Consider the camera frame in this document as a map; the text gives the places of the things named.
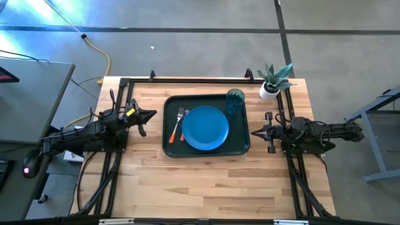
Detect white power box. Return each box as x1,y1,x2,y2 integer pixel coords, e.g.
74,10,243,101
63,126,90,163

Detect grey desk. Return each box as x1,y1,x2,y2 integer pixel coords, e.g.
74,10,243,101
0,57,76,221

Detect dark green plastic tray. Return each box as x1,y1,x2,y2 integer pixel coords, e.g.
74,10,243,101
162,94,251,158

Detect metal fork orange handle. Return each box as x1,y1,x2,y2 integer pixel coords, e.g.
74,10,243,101
168,107,185,144

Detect grey metal stand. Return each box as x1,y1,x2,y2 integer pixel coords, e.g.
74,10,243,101
344,86,400,183

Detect yellow floor cable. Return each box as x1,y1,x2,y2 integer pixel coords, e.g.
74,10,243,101
43,0,112,128

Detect green plant white pot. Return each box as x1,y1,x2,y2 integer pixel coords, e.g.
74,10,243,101
256,61,297,101

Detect black aluminium table frame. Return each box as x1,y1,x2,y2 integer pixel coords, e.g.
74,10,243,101
74,68,337,219

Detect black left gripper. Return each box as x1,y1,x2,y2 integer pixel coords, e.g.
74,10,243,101
120,98,158,138

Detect silver metal bracket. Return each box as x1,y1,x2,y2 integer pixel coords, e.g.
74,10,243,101
274,219,309,225
98,218,135,225

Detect black keyboard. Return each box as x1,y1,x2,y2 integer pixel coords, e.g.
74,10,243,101
0,159,15,191

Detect blue round plate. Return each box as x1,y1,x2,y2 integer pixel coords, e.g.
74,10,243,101
181,105,229,151

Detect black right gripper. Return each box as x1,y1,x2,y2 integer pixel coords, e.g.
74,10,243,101
251,111,293,154

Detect black computer mouse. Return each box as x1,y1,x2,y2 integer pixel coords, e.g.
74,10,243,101
21,149,44,179

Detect metal spoon orange handle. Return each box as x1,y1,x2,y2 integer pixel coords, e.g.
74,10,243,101
179,109,190,142

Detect black device red screen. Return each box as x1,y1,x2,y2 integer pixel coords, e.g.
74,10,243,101
0,66,20,84

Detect thin black cable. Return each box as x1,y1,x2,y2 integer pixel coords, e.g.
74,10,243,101
0,49,49,63

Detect teal translucent plastic cup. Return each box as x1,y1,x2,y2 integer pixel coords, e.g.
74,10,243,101
226,88,246,116

